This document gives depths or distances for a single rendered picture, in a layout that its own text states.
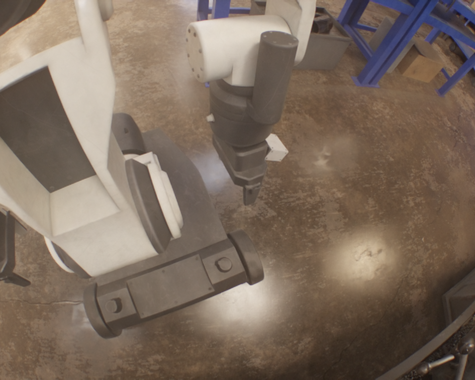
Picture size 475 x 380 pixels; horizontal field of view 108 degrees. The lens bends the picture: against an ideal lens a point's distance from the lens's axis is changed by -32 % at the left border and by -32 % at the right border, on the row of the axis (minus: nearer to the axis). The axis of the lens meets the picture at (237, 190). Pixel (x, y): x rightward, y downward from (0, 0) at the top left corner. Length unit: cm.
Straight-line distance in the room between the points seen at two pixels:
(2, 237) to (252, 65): 43
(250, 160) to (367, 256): 94
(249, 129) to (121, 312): 64
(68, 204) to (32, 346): 102
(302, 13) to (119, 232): 30
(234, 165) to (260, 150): 4
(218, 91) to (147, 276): 61
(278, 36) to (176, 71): 123
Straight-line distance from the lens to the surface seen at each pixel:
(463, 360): 62
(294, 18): 27
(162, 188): 32
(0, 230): 46
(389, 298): 129
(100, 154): 20
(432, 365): 68
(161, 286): 78
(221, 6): 108
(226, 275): 75
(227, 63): 25
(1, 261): 46
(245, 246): 78
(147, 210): 30
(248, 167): 36
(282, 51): 22
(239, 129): 30
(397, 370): 80
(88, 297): 85
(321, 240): 109
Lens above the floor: 96
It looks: 67 degrees down
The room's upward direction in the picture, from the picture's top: 22 degrees clockwise
